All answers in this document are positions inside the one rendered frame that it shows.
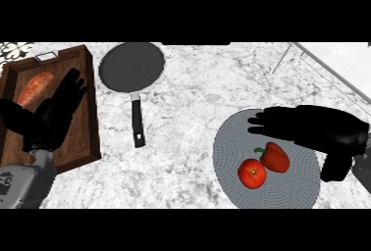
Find black patterned cloth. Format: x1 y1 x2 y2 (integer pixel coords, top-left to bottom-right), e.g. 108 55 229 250
0 42 37 67

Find red tomato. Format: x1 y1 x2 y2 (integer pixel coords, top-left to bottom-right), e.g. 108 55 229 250
236 158 269 190

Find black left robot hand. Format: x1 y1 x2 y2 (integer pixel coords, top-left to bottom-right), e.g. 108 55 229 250
0 67 90 153

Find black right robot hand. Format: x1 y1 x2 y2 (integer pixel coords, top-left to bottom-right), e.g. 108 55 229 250
246 104 371 183

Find dark grey frying pan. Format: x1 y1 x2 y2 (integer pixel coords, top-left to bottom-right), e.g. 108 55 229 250
97 42 167 149

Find brown wooden tray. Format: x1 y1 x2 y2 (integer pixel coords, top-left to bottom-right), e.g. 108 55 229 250
0 44 103 175

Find orange sweet potato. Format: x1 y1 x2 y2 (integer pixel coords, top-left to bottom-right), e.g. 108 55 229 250
16 72 57 109

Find round grey placemat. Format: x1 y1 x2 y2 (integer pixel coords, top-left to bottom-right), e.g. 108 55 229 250
211 109 322 210

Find red bell pepper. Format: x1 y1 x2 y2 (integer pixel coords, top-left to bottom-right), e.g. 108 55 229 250
254 141 292 175

